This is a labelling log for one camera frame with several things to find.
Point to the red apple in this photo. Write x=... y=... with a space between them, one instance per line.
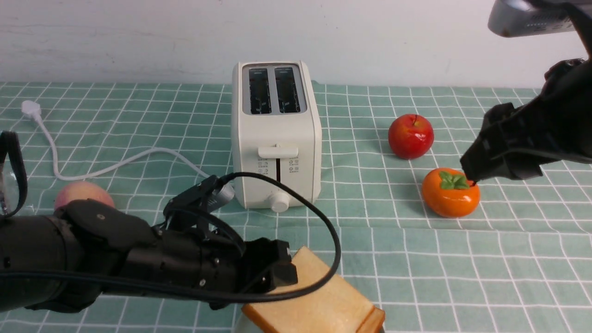
x=410 y=136

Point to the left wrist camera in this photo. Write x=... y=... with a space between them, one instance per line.
x=208 y=196

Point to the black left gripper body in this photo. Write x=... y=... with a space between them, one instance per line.
x=186 y=260

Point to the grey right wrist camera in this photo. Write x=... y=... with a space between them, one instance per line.
x=521 y=18

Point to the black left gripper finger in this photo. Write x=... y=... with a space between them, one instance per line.
x=268 y=266

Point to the white two-slot toaster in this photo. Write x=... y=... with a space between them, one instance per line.
x=275 y=125

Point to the light green plate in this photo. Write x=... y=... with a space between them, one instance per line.
x=372 y=323

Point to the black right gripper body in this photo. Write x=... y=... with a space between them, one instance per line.
x=513 y=143

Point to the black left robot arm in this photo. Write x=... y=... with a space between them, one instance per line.
x=84 y=237

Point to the orange persimmon with green leaf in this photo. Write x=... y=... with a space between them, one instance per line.
x=449 y=193

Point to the toast slice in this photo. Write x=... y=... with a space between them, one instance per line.
x=338 y=297

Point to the green checkered tablecloth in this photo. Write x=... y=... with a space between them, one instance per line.
x=521 y=263

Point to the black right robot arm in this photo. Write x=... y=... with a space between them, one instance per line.
x=565 y=99

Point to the pink yellow peach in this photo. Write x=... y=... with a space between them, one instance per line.
x=82 y=190

